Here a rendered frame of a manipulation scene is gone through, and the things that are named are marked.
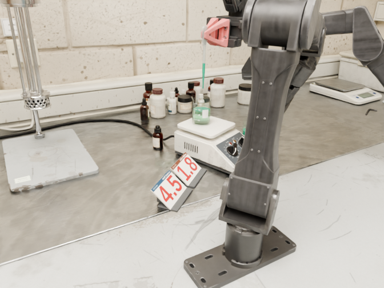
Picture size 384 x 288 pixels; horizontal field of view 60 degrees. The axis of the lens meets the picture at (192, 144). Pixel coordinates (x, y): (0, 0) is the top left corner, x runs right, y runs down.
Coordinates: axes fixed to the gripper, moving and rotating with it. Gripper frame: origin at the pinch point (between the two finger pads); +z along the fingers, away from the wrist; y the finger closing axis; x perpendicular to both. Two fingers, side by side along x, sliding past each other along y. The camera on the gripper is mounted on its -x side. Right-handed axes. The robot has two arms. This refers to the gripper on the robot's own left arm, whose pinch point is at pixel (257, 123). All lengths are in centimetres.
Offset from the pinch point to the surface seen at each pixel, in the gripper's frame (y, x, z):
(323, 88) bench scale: -76, 15, 13
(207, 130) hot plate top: 4.8, -9.3, 7.4
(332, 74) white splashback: -112, 18, 18
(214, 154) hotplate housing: 9.3, -4.1, 8.6
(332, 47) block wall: -118, 9, 9
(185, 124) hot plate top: 4.2, -15.3, 10.7
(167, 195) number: 27.7, -6.3, 10.1
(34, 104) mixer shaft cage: 25, -46, 17
